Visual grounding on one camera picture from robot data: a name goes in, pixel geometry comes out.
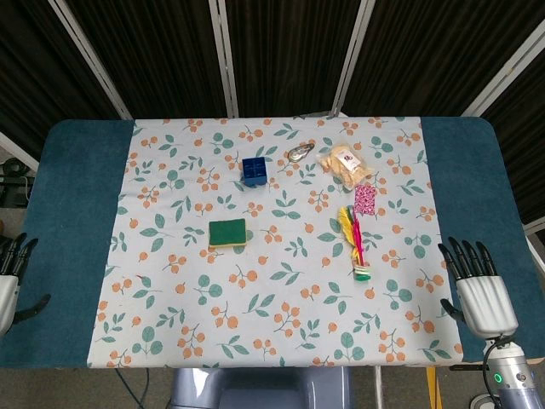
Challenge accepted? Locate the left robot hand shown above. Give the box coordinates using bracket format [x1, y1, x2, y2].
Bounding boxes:
[0, 232, 52, 337]

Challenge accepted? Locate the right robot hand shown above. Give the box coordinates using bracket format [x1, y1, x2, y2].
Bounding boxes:
[437, 236, 519, 340]

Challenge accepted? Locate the pink and yellow feather shuttlecock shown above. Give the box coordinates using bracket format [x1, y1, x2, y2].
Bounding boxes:
[337, 204, 372, 283]

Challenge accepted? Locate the pink patterned packet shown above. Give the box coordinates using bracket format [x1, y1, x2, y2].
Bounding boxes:
[353, 183, 378, 215]

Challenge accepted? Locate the floral print tablecloth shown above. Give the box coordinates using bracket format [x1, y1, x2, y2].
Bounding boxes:
[86, 115, 465, 370]

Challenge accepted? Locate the yellow floor strip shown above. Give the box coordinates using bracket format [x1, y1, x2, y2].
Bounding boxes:
[427, 368, 439, 409]

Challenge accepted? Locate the dark blue table cover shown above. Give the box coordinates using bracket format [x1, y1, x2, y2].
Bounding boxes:
[0, 117, 527, 371]

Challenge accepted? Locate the clear bag of snacks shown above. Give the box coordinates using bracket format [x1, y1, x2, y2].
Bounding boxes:
[315, 143, 375, 191]

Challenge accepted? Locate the green and yellow sponge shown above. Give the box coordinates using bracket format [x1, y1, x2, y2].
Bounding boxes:
[207, 218, 249, 250]

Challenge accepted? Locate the silver metal clip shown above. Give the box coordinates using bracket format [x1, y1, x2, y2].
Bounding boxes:
[287, 142, 317, 163]

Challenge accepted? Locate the grey-blue robot torso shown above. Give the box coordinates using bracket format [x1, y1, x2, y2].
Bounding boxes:
[169, 366, 354, 409]

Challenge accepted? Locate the blue cube box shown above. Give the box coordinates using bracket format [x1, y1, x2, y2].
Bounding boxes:
[240, 156, 268, 187]

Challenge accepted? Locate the black equipment with cables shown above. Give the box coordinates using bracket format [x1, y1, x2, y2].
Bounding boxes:
[0, 156, 36, 210]

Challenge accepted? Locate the blue floor cable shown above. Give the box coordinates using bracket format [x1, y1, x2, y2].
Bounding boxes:
[114, 368, 144, 409]

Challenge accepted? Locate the black folding screen white frame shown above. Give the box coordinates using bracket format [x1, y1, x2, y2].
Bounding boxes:
[0, 0, 545, 235]

